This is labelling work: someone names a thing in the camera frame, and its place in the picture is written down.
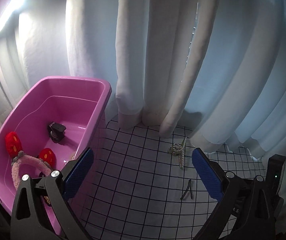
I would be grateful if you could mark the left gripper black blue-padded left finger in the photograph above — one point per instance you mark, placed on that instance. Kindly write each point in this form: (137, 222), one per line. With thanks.
(29, 219)

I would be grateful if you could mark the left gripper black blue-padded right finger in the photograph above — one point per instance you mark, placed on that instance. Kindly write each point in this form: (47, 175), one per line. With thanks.
(249, 200)

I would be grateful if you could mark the pink strawberry fuzzy headband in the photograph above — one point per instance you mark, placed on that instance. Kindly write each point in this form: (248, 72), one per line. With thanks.
(45, 161)

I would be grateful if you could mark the black wristwatch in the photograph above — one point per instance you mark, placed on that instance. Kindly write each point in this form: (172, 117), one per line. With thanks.
(56, 132)

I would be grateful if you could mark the black hair clip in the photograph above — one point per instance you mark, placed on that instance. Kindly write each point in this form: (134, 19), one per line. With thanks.
(188, 191)

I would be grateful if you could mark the gold pearl hair claw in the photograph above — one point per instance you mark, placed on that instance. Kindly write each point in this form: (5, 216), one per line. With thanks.
(178, 149)

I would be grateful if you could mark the pink plastic tub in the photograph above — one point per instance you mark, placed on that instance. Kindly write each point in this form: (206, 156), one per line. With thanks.
(75, 102)

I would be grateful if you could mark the white curtain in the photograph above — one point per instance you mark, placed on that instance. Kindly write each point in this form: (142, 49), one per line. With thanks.
(217, 67)

